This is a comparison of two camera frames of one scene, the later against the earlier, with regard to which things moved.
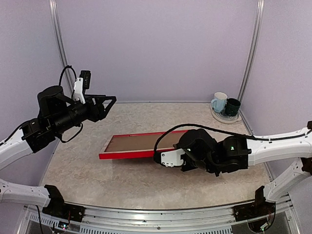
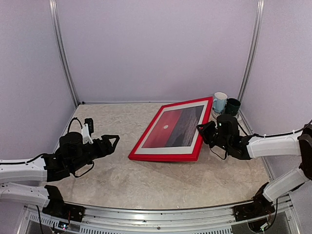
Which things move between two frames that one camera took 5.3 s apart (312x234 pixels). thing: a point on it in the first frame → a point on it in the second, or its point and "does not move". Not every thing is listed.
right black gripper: (176, 146) → (204, 131)
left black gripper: (99, 113) → (108, 149)
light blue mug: (218, 103) does not move
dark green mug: (232, 107) does not move
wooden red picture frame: (132, 154) → (188, 157)
